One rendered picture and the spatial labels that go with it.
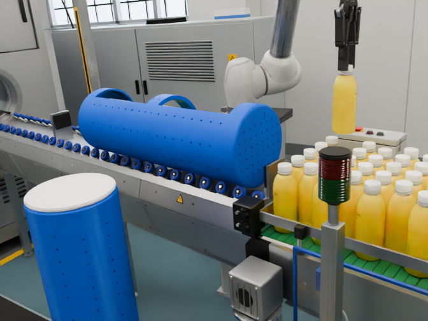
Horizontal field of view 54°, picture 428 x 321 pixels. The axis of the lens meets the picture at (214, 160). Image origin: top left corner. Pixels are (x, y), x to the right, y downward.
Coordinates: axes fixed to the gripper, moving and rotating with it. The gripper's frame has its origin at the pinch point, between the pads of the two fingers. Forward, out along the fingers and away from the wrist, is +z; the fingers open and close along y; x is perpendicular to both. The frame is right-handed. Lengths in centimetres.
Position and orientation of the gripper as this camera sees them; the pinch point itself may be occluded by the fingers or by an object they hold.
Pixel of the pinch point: (346, 57)
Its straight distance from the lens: 134.6
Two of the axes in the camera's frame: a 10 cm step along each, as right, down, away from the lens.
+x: 7.5, 1.8, -6.4
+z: 0.7, 9.4, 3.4
